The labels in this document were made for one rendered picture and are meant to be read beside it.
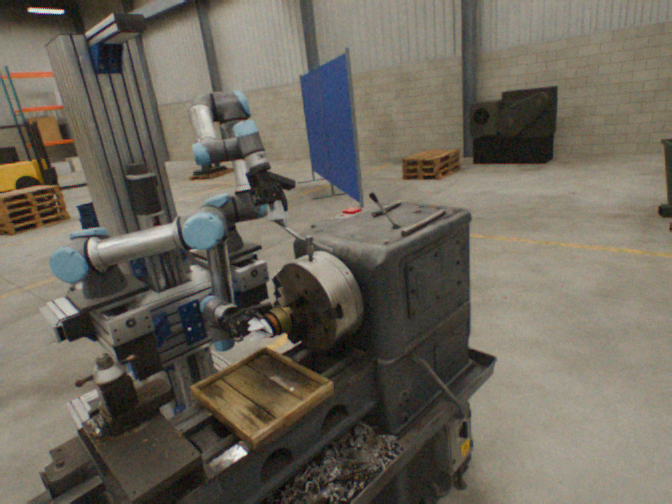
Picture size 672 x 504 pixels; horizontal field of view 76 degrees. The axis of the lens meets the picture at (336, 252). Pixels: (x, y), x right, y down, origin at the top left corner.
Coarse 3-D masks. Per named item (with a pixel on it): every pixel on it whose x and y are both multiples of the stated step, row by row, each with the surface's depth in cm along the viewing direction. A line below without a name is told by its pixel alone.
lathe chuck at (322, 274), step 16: (304, 256) 144; (320, 256) 141; (288, 272) 142; (304, 272) 135; (320, 272) 133; (336, 272) 136; (304, 288) 138; (320, 288) 132; (336, 288) 132; (304, 304) 148; (320, 304) 134; (352, 304) 135; (336, 320) 131; (352, 320) 137; (304, 336) 147; (320, 336) 140; (336, 336) 134
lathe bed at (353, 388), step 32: (288, 352) 158; (320, 352) 158; (352, 384) 142; (192, 416) 129; (320, 416) 134; (352, 416) 144; (224, 448) 118; (288, 448) 126; (320, 448) 134; (96, 480) 110; (224, 480) 111; (256, 480) 119
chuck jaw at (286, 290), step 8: (280, 272) 145; (272, 280) 143; (280, 280) 140; (288, 280) 142; (280, 288) 139; (288, 288) 140; (280, 296) 138; (288, 296) 139; (296, 296) 140; (280, 304) 136; (288, 304) 139
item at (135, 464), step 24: (96, 408) 122; (144, 432) 110; (168, 432) 109; (120, 456) 103; (144, 456) 102; (168, 456) 101; (192, 456) 100; (120, 480) 96; (144, 480) 95; (168, 480) 95
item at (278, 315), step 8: (272, 312) 132; (280, 312) 132; (288, 312) 135; (272, 320) 130; (280, 320) 131; (288, 320) 133; (272, 328) 130; (280, 328) 132; (288, 328) 134; (272, 336) 131
